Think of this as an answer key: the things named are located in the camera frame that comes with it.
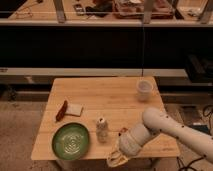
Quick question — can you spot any white plastic cup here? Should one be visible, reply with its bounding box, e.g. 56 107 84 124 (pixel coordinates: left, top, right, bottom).
136 80 153 101

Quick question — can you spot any red tray on shelf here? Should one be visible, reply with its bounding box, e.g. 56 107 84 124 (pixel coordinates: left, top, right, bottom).
113 0 173 19

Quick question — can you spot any green ceramic plate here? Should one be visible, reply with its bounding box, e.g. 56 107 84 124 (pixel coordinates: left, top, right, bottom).
51 122 90 161

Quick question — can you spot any black device on shelf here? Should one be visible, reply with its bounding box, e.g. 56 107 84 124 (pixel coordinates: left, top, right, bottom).
73 4 85 16

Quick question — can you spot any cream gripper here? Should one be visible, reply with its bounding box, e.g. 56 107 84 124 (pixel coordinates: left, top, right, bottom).
106 150 128 167

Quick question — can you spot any black floor cable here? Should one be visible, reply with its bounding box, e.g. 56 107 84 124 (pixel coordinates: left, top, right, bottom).
176 154 213 171

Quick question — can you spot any small clear plastic bottle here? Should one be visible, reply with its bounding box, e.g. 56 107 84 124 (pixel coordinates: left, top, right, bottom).
96 117 108 143

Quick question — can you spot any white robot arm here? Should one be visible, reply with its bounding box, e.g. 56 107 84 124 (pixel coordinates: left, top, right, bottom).
106 107 213 167

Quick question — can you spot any wooden folding table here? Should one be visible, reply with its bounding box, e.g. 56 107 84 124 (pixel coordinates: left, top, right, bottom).
30 76 181 162

